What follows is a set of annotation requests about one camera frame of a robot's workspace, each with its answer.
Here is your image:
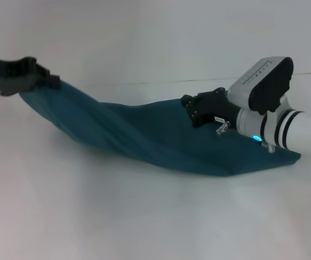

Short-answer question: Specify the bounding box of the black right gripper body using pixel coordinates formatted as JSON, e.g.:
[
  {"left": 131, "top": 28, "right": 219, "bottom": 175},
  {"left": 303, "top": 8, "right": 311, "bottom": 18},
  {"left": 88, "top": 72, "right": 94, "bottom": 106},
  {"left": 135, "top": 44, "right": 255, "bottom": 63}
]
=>
[{"left": 190, "top": 87, "right": 243, "bottom": 129}]

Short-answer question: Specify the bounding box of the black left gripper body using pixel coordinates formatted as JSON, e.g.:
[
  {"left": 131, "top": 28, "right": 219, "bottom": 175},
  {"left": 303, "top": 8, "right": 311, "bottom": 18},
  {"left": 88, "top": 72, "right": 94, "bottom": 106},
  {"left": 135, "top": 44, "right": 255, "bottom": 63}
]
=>
[{"left": 0, "top": 56, "right": 41, "bottom": 98}]

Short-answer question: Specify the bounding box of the teal blue shirt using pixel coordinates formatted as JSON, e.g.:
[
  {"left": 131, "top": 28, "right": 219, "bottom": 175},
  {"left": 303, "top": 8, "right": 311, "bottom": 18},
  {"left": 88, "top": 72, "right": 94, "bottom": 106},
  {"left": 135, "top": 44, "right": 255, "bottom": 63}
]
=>
[{"left": 18, "top": 80, "right": 302, "bottom": 179}]

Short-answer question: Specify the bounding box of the silver metal plug fitting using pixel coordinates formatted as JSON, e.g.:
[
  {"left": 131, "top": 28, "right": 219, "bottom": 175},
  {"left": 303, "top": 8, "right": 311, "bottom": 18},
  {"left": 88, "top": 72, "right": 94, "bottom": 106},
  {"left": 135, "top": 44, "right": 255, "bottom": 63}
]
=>
[{"left": 215, "top": 120, "right": 231, "bottom": 136}]

